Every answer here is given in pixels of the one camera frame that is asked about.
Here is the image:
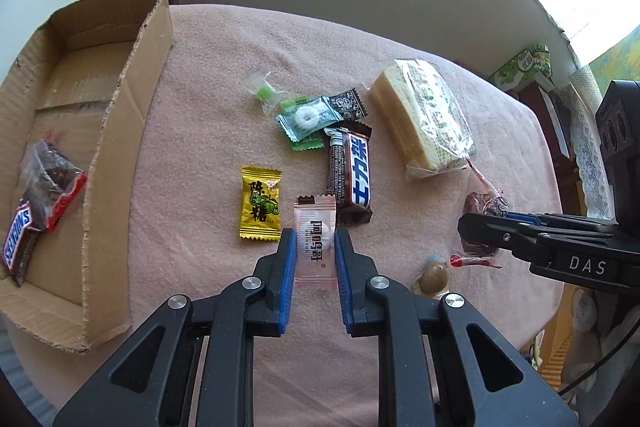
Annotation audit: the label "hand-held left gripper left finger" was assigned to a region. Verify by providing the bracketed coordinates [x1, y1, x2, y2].
[52, 228, 297, 427]

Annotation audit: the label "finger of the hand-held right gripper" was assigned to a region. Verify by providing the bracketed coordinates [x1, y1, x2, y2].
[502, 212, 618, 230]
[457, 212, 551, 265]

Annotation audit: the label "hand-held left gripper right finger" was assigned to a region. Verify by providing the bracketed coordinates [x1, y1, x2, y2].
[334, 228, 581, 427]

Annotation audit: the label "clear packet of red-brown candy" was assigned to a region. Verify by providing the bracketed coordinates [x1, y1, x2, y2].
[449, 159, 511, 270]

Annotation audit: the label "pink candy packet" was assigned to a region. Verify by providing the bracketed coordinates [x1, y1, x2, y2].
[292, 194, 341, 290]

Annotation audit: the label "sponge cake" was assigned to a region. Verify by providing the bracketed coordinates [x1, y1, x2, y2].
[369, 58, 475, 182]

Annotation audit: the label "black patterned candy packet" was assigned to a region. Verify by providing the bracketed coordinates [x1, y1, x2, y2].
[327, 87, 371, 124]

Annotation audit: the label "green candy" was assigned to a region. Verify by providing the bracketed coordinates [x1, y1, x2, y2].
[248, 71, 281, 114]

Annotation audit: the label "cardboard box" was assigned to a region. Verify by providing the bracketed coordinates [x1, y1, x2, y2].
[0, 0, 174, 354]

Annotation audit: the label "clear packet of dark snacks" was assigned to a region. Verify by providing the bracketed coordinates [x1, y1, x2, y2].
[20, 139, 88, 233]

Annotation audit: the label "white lace cloth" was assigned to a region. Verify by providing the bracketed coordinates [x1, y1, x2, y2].
[570, 67, 618, 220]

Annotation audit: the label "brown candy in clear wrapper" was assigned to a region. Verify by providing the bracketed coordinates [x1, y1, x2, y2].
[412, 253, 451, 299]

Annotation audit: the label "yellow candy packet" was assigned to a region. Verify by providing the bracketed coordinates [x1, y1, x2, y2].
[236, 165, 282, 241]

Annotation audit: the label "dark wooden shelf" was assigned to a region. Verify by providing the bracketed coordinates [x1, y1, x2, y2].
[515, 77, 573, 162]

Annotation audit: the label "yellow green printed sheet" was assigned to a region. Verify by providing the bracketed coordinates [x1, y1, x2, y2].
[590, 32, 640, 82]

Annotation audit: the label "large brown chocolate bar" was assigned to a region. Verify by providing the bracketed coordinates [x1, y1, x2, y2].
[322, 122, 375, 228]

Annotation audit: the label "green printed carton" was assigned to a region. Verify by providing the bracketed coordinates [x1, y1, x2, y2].
[489, 43, 555, 92]

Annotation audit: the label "light wooden stool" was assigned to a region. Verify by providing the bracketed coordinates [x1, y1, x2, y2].
[537, 292, 576, 378]

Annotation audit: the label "green candy packet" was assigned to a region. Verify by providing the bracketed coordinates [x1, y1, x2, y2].
[280, 94, 326, 152]

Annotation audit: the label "pink cloth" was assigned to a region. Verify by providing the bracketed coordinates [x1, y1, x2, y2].
[2, 3, 566, 413]

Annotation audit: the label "small brown chocolate bar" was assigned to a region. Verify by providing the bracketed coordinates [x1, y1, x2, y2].
[0, 194, 46, 288]

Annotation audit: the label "teal mint ring candy packet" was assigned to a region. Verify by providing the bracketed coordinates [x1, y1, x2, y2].
[276, 97, 341, 142]

